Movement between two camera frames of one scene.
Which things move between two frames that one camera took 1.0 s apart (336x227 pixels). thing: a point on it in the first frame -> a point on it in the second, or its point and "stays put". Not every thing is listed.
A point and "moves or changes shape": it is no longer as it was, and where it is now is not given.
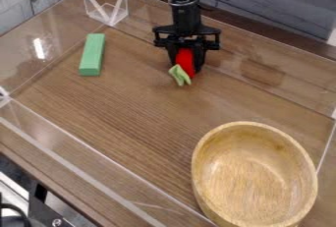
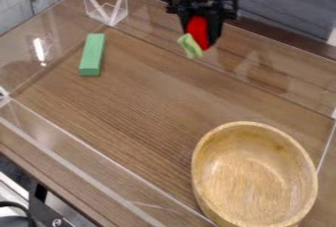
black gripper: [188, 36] -> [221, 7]
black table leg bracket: [41, 214] stays put
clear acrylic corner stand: [108, 13] stays put
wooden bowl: [253, 177] stays put
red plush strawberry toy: [182, 72] moves or changes shape
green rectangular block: [93, 55] stays put
